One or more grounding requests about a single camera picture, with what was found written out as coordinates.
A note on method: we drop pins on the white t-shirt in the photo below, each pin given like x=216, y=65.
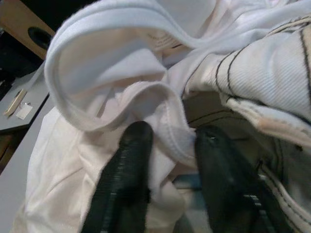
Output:
x=109, y=72

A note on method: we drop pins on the blue garment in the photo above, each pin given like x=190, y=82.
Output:
x=188, y=183

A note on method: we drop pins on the grey folding table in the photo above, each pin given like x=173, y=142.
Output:
x=12, y=184

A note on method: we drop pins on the grey side table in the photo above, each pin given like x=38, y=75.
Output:
x=9, y=122

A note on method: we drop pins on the white card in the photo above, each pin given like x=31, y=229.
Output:
x=23, y=112

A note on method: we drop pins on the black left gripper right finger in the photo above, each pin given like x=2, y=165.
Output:
x=226, y=184

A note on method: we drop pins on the wooden speaker cabinet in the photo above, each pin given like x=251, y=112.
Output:
x=17, y=21

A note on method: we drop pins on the white denim garment black stitching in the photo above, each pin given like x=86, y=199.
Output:
x=267, y=72

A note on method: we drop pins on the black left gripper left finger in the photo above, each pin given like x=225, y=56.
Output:
x=121, y=194

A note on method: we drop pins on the wooden stick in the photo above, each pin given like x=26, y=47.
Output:
x=14, y=102

